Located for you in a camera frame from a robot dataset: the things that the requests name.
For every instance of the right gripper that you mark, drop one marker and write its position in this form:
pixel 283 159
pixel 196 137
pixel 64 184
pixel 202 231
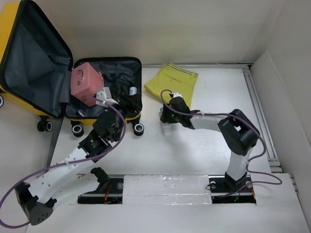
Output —
pixel 165 117

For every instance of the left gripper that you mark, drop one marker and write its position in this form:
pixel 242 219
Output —
pixel 133 104

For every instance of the yellow shorts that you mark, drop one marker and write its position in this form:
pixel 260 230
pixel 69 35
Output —
pixel 174 78

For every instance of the pink cosmetic case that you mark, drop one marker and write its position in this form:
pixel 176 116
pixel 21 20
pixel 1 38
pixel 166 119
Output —
pixel 84 83

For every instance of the yellow hard-shell suitcase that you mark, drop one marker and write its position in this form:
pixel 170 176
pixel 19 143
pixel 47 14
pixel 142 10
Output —
pixel 36 66

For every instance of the white lotion bottle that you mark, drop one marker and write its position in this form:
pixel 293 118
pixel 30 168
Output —
pixel 132 91

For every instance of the black garment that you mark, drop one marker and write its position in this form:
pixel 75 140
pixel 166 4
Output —
pixel 117 87

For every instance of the round blue cream jar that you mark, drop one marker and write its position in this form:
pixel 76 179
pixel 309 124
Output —
pixel 82 113

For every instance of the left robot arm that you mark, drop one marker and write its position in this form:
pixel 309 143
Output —
pixel 53 185

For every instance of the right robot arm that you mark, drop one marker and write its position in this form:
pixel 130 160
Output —
pixel 235 130

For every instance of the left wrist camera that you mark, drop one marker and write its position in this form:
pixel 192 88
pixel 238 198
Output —
pixel 104 98

